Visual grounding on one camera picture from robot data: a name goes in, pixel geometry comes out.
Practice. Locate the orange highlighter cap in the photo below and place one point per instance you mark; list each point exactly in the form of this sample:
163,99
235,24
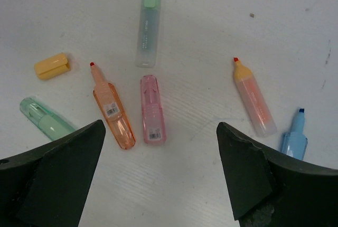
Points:
52,67

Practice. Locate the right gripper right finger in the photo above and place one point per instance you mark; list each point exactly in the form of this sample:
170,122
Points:
268,188

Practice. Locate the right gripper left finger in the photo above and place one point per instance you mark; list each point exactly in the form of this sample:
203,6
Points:
49,185

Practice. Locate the green capped highlighter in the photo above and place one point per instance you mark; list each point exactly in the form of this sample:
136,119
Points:
148,33

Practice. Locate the pink transparent highlighter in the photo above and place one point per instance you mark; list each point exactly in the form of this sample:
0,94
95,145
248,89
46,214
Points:
152,112

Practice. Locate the orange transparent highlighter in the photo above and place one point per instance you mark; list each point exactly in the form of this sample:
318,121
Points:
112,109

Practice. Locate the yellow orange highlighter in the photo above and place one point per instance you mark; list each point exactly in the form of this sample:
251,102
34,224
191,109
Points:
253,100

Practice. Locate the blue transparent highlighter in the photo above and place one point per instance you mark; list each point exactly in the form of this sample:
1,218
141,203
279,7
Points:
294,142

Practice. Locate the green transparent highlighter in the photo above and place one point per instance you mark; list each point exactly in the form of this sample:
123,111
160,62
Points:
45,119

